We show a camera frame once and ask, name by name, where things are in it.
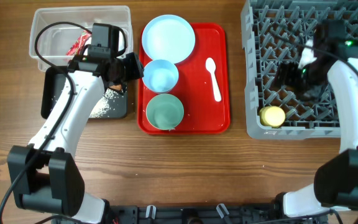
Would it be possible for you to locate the white plastic spoon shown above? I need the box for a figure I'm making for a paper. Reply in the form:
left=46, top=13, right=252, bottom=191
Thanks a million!
left=205, top=57, right=222, bottom=102

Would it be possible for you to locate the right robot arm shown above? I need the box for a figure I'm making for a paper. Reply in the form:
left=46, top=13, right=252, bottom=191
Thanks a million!
left=273, top=20, right=358, bottom=218

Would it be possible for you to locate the orange carrot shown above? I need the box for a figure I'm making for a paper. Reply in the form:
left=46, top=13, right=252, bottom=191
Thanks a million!
left=109, top=85, right=122, bottom=91

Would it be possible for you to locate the clear plastic bin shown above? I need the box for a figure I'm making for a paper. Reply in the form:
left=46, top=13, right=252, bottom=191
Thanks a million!
left=29, top=6, right=133, bottom=72

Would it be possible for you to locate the red snack wrapper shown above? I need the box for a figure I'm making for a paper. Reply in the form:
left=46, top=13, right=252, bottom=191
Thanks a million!
left=66, top=30, right=91, bottom=56

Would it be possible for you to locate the green bowl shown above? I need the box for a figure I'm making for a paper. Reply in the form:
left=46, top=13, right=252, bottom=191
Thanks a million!
left=145, top=93, right=184, bottom=131

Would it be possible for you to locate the left black cable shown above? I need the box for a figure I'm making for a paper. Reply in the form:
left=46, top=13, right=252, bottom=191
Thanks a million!
left=0, top=21, right=129, bottom=224

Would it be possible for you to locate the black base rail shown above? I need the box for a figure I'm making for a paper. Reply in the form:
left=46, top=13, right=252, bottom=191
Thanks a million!
left=51, top=202, right=328, bottom=224

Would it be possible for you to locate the black rectangular tray bin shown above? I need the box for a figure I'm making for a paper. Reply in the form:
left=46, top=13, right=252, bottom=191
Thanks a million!
left=40, top=68, right=128, bottom=119

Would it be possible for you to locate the white rice pile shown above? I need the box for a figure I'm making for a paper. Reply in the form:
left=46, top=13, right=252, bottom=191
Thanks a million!
left=89, top=89, right=127, bottom=119

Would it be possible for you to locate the red serving tray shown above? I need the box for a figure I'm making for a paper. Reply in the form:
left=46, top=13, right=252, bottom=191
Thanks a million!
left=137, top=23, right=231, bottom=134

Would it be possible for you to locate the grey dishwasher rack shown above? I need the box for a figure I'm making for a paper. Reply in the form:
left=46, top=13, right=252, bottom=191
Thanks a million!
left=241, top=0, right=358, bottom=140

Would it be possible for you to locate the yellow plastic cup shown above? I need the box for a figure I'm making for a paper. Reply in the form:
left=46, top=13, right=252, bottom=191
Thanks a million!
left=259, top=106, right=286, bottom=128

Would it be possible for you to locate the light blue bowl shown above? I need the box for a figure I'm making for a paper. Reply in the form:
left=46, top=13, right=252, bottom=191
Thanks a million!
left=142, top=59, right=179, bottom=94

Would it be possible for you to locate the large light blue plate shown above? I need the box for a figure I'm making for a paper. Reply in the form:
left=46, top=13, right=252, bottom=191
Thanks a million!
left=141, top=14, right=196, bottom=64

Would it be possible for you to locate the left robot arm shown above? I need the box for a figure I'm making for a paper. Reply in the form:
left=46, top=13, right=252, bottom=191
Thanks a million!
left=6, top=23, right=144, bottom=223

